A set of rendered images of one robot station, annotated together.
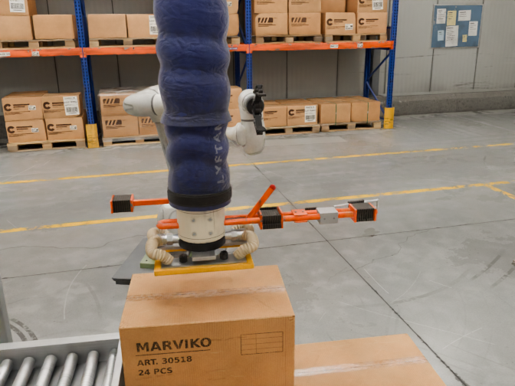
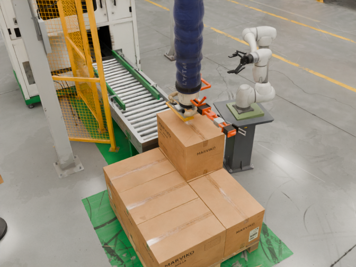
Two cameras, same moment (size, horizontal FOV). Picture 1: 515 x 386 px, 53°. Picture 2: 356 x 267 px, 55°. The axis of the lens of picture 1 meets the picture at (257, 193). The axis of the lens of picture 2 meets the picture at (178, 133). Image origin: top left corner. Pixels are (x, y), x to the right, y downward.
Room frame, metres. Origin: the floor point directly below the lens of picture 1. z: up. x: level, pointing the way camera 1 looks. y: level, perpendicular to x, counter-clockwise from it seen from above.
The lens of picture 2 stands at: (0.71, -2.20, 2.77)
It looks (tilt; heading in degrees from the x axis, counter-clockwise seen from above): 37 degrees down; 70
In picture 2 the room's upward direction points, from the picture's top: 1 degrees counter-clockwise
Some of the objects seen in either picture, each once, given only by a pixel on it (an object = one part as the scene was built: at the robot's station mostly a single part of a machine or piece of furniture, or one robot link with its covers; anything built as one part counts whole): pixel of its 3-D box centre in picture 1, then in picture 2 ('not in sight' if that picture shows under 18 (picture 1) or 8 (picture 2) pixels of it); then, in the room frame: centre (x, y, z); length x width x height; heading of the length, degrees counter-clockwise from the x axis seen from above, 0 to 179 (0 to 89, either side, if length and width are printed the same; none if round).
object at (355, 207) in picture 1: (362, 212); (228, 130); (1.80, -0.39, 1.23); 0.08 x 0.07 x 0.05; 98
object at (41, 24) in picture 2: not in sight; (43, 34); (0.65, 1.16, 1.62); 0.20 x 0.05 x 0.30; 98
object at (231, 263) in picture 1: (203, 260); (179, 108); (1.62, 0.19, 1.13); 0.34 x 0.10 x 0.05; 98
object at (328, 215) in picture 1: (326, 215); (219, 122); (1.78, -0.26, 1.22); 0.07 x 0.07 x 0.04; 8
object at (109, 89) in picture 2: not in sight; (99, 80); (1.17, 2.03, 0.60); 1.60 x 0.10 x 0.09; 98
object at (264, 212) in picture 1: (270, 217); (204, 108); (1.75, -0.04, 1.23); 0.10 x 0.08 x 0.06; 8
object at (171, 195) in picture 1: (199, 191); (188, 83); (1.72, 0.20, 1.35); 0.23 x 0.23 x 0.04
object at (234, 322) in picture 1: (209, 338); (189, 140); (1.72, 0.20, 0.74); 0.60 x 0.40 x 0.40; 96
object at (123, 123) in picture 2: not in sight; (105, 100); (1.17, 1.67, 0.50); 2.31 x 0.05 x 0.19; 98
